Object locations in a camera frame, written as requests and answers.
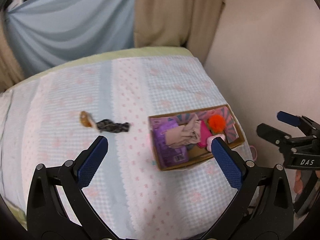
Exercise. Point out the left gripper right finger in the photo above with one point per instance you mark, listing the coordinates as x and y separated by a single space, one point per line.
229 162

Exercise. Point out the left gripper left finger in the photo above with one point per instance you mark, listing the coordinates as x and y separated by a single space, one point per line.
89 160

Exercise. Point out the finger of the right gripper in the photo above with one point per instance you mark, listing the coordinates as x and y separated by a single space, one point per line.
303 123
274 136

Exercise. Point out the pink towel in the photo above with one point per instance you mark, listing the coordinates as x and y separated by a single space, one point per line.
211 138

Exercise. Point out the black patterned scrunchie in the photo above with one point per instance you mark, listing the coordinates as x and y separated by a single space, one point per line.
108 125

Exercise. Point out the brown white plush toy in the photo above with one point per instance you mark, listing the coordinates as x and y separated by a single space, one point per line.
86 120

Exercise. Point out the magenta zipper pouch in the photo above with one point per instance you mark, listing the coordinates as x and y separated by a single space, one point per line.
204 135

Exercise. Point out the dusty pink cloth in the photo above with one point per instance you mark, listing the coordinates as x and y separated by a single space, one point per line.
184 134

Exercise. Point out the purple plastic packet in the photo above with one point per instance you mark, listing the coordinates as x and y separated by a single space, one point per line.
168 156

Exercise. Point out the person's right hand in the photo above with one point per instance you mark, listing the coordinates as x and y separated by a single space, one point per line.
299 185

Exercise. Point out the pink object on floor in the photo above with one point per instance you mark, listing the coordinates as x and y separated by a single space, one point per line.
253 152

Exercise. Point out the orange pompom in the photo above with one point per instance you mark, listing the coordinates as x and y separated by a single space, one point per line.
217 123

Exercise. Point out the grey wool ball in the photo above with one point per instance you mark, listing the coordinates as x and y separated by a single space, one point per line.
192 147

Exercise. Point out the checkered floral bed cover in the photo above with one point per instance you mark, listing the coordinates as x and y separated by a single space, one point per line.
152 110

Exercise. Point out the cardboard box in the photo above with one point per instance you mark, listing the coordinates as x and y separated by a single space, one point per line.
233 133

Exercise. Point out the green mattress edge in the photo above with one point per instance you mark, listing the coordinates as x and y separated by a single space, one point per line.
133 52

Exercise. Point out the light blue curtain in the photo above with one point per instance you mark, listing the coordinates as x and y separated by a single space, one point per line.
47 33

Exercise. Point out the beige curtain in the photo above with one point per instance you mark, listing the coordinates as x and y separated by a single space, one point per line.
191 24

